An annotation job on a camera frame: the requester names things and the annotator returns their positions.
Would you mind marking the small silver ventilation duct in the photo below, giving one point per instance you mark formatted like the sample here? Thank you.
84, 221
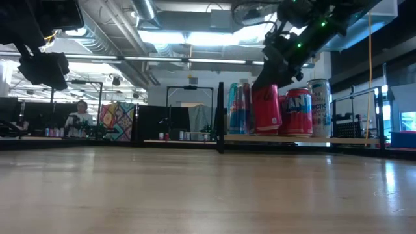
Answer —
144, 9

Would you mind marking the blue silver energy drink can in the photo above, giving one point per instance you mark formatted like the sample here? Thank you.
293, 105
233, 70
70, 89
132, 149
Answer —
239, 110

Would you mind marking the distant black rig frame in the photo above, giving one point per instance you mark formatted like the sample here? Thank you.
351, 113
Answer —
78, 82
190, 87

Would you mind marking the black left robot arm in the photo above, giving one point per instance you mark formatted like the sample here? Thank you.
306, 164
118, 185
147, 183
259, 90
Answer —
32, 19

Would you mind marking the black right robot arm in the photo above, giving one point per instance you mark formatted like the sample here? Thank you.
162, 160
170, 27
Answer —
341, 16

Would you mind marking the colourful patterned quilt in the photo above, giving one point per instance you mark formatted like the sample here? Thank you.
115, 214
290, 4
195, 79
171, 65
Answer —
117, 122

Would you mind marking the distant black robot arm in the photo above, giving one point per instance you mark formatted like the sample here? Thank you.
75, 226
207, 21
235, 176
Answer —
87, 130

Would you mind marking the long strip ceiling light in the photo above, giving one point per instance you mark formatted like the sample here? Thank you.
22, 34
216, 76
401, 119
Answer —
152, 59

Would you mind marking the red can black label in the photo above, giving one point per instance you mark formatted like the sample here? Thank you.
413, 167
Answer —
266, 110

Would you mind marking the blue plastic storage bin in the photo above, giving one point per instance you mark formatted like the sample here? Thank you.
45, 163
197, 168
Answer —
403, 139

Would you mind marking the orange Fanta soda can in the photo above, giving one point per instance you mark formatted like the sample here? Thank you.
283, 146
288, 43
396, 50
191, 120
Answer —
297, 113

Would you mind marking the white ceiling box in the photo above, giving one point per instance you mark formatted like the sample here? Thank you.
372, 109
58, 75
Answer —
386, 8

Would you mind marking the grey cloth cover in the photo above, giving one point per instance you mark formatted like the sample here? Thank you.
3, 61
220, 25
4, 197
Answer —
200, 117

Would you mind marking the black aluminium frame rail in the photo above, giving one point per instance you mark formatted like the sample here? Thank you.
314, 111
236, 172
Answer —
130, 144

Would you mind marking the wide fluorescent ceiling light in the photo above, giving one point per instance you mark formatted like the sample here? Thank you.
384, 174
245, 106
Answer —
185, 38

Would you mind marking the white Arctic beverage can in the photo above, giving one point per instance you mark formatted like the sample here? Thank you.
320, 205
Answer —
320, 107

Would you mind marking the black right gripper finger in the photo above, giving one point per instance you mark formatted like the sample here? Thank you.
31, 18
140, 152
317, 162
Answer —
287, 81
265, 78

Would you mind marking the person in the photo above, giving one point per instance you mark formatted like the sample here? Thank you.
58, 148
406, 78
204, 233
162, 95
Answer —
79, 120

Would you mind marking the distant wooden table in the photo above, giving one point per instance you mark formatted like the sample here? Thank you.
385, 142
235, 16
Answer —
178, 141

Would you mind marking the large silver ventilation duct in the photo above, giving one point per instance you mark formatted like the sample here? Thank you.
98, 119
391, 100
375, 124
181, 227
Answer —
104, 42

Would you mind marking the black perforated basket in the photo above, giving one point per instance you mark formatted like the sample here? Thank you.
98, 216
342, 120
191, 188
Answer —
349, 126

